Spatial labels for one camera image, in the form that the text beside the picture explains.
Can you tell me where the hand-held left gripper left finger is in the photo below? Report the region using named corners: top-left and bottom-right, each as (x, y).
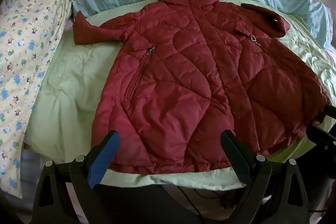
top-left (31, 130), bottom-right (121, 224)

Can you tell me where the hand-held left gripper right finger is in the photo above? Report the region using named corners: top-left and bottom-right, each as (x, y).
top-left (220, 130), bottom-right (310, 224)

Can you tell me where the red quilted jacket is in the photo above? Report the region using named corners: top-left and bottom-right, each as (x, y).
top-left (72, 0), bottom-right (331, 175)

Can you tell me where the light green blanket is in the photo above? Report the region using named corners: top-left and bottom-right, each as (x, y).
top-left (24, 0), bottom-right (336, 191)

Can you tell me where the pink bed sheet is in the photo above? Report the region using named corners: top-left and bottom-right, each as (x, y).
top-left (64, 18), bottom-right (75, 38)

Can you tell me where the yellow cartoon print pillow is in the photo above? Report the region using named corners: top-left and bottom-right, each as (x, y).
top-left (0, 0), bottom-right (72, 198)

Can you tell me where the black cable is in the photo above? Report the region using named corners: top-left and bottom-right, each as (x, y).
top-left (176, 186), bottom-right (226, 216)

